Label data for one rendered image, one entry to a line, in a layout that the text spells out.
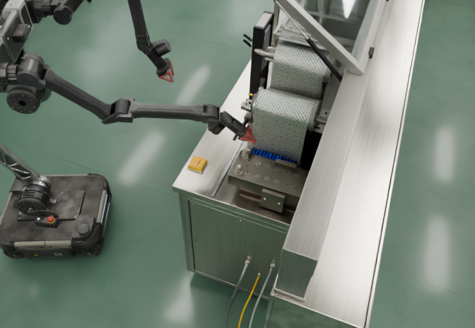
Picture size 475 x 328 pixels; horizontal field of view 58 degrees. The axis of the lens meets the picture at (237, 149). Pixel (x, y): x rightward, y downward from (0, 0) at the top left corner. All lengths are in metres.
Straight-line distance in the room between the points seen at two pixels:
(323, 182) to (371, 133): 0.52
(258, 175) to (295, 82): 0.46
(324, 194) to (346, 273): 0.25
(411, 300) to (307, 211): 1.97
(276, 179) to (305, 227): 0.90
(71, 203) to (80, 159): 0.67
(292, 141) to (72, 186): 1.63
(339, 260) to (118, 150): 2.52
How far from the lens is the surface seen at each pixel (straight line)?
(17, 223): 2.95
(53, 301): 2.88
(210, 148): 2.17
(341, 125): 1.25
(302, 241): 0.98
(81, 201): 2.89
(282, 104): 1.82
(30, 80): 1.81
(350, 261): 1.24
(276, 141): 1.92
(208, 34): 4.67
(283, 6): 1.38
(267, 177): 1.89
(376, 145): 1.54
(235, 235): 2.14
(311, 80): 1.97
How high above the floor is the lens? 2.48
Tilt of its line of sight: 47 degrees down
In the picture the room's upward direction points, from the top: 3 degrees clockwise
